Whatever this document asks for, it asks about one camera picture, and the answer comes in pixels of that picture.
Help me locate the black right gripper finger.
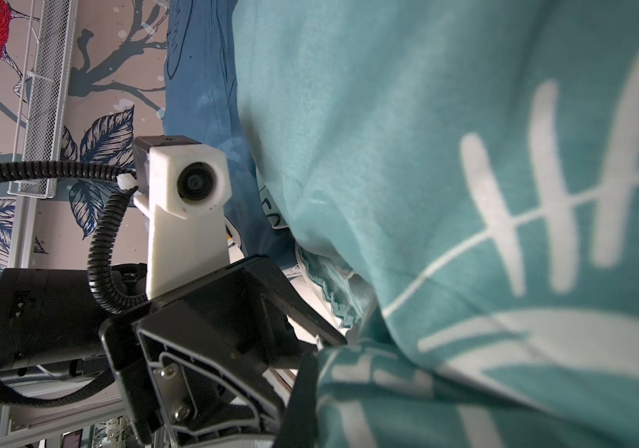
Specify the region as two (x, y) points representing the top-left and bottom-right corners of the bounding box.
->
(273, 354), (319, 448)

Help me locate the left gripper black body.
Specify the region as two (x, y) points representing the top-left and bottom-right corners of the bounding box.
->
(99, 256), (346, 447)

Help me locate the blue cartoon pillow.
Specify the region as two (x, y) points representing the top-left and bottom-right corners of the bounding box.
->
(163, 1), (297, 270)

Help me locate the teal cat pillow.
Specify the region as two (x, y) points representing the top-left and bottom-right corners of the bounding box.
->
(233, 1), (639, 447)

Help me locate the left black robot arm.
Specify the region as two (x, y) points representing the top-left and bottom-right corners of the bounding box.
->
(0, 257), (346, 447)

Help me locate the black corrugated cable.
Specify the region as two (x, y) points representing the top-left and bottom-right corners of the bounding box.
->
(0, 159), (150, 408)

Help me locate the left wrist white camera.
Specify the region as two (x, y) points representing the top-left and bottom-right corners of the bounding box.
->
(132, 136), (232, 299)

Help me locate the aluminium frame post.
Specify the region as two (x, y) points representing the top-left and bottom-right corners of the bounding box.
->
(8, 196), (38, 268)

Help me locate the white mesh wall basket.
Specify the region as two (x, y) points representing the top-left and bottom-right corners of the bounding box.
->
(8, 0), (80, 200)

